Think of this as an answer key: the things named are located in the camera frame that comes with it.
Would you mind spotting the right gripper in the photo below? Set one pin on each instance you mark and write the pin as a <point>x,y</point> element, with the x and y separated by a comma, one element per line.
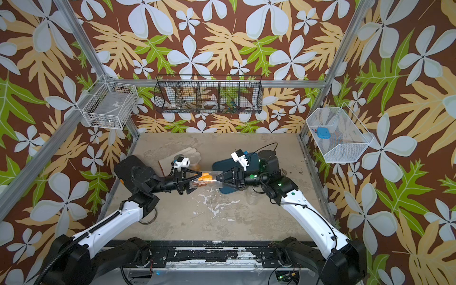
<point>239,174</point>

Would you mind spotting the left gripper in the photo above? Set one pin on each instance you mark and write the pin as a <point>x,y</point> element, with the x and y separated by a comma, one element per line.
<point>179,177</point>

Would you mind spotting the clear cookie jar front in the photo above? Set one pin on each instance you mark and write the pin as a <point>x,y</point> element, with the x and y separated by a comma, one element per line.
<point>210,179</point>

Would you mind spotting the clear cookie jar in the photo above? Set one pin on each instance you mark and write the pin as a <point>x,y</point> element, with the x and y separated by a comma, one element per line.
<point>210,179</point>
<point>195,164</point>
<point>252,197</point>

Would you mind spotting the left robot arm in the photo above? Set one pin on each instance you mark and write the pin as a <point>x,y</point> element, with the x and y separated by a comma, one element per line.
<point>79,259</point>

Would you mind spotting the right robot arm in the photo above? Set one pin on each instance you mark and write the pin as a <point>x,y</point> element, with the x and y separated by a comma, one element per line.
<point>335,258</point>

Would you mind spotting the clear cookie jar back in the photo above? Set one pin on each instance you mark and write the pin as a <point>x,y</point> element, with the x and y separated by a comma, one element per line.
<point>195,164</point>

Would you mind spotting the teal plastic tray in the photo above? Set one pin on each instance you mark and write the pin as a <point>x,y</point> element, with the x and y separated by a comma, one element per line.
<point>254,167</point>

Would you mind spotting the black hard case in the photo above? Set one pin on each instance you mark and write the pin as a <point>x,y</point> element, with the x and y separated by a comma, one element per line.
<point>124,168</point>

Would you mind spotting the blue object in basket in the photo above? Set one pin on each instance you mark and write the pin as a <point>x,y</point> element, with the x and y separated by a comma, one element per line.
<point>323,133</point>

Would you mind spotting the white mesh basket right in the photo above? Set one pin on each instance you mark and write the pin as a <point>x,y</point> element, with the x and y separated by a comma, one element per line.
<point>349,139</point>

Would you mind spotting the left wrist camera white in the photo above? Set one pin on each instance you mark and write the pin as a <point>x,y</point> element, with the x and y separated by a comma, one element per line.
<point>180,162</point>

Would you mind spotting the black wire basket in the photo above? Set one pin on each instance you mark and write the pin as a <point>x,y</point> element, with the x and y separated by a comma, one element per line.
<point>231,94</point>

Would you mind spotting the white wire basket left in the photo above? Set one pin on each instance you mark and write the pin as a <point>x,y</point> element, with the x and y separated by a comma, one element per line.
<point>108,104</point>

